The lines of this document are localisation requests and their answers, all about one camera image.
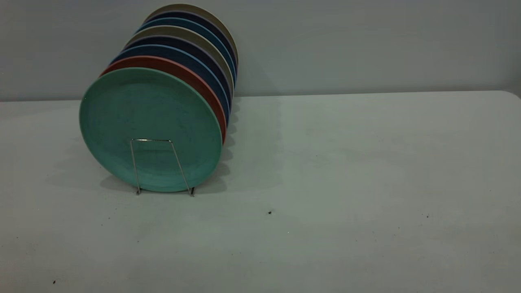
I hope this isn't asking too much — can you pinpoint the dark purple round plate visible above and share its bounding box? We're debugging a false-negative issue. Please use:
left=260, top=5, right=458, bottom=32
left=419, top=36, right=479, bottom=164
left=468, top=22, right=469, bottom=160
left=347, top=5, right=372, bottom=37
left=143, top=10, right=239, bottom=70
left=123, top=35, right=234, bottom=103

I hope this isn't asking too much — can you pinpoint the navy plate with blue rim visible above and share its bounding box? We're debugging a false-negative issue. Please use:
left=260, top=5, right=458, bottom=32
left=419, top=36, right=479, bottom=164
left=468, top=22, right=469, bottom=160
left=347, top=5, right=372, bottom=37
left=109, top=44, right=231, bottom=125

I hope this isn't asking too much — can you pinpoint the green round plate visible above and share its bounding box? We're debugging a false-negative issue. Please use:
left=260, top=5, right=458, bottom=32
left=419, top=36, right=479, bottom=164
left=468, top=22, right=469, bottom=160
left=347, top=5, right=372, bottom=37
left=79, top=67, right=223, bottom=193

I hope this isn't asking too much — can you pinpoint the metal wire plate rack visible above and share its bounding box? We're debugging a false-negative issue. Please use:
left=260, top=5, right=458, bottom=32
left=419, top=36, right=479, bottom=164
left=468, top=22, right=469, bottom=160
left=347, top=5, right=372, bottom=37
left=129, top=138, right=196, bottom=197

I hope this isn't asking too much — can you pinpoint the coral pink round plate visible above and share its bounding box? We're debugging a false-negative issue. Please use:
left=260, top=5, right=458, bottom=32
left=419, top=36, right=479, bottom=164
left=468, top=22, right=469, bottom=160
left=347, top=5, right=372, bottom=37
left=100, top=56, right=227, bottom=144

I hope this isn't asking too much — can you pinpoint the teal blue round plate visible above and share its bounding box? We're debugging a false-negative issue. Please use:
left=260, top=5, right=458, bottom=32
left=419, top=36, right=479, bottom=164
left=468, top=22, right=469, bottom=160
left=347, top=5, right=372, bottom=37
left=136, top=17, right=237, bottom=84

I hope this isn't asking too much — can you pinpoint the beige round plate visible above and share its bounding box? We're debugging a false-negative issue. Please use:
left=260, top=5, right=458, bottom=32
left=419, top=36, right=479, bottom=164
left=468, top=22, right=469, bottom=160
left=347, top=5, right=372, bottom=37
left=124, top=25, right=236, bottom=96
left=143, top=4, right=239, bottom=68

